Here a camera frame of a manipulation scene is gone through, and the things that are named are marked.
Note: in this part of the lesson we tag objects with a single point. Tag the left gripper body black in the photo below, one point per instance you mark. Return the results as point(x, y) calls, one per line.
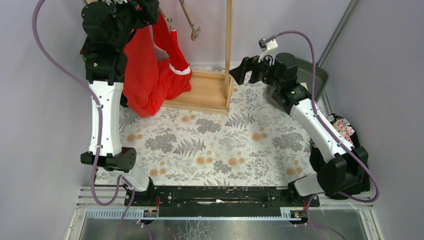
point(145, 11)

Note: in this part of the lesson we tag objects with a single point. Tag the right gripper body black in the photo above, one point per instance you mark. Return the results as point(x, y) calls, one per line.
point(253, 68)

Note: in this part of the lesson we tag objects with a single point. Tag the wooden clip hanger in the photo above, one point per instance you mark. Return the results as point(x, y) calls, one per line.
point(168, 20)
point(195, 29)

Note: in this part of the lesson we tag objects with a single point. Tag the red underwear with white lettering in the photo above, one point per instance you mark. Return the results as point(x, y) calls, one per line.
point(166, 39)

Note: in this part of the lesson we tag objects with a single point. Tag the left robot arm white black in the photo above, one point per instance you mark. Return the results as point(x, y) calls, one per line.
point(109, 26)

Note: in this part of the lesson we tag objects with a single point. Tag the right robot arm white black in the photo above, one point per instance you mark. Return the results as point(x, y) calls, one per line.
point(344, 164)

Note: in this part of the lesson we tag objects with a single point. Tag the green plastic hanger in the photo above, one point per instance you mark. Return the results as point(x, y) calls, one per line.
point(83, 59)

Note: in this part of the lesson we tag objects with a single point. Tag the wooden clothes rack stand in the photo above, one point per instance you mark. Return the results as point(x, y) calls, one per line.
point(210, 91)

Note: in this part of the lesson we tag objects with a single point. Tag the red tank top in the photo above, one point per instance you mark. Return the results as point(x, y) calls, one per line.
point(148, 79)

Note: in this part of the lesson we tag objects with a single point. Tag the dark striped garment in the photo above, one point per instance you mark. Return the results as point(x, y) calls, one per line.
point(85, 49)

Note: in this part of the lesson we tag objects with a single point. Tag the floral table cloth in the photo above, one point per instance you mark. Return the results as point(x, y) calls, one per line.
point(255, 144)

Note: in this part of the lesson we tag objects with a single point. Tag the black floral garment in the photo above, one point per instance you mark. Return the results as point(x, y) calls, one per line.
point(346, 130)

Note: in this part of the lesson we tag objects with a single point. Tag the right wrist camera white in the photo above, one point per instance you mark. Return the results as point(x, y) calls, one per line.
point(267, 47)

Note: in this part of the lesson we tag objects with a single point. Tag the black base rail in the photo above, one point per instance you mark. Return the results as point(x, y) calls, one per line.
point(219, 201)

